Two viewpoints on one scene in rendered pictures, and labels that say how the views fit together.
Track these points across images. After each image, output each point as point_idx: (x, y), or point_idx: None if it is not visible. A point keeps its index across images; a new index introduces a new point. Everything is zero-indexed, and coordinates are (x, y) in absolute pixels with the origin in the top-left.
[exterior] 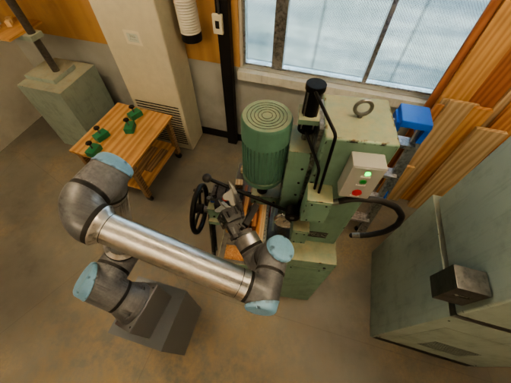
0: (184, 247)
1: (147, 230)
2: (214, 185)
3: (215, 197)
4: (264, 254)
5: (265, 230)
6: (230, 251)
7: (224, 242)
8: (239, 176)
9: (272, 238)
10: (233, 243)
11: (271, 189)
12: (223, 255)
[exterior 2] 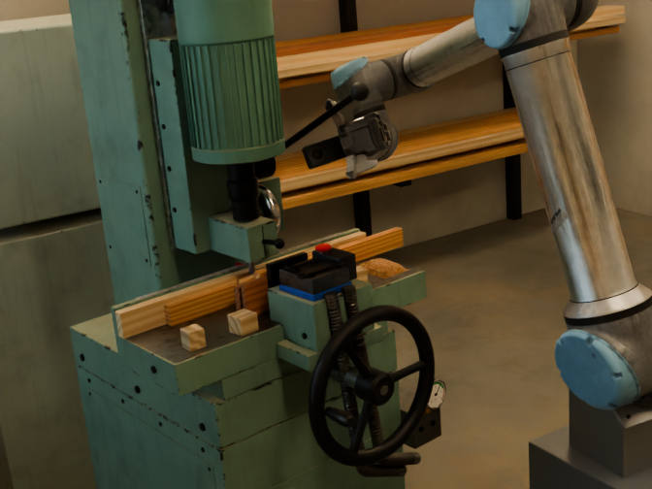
0: (463, 22)
1: None
2: (314, 278)
3: (339, 261)
4: (374, 70)
5: (302, 245)
6: (390, 263)
7: (386, 280)
8: (219, 342)
9: (350, 62)
10: (372, 277)
11: (230, 217)
12: (406, 271)
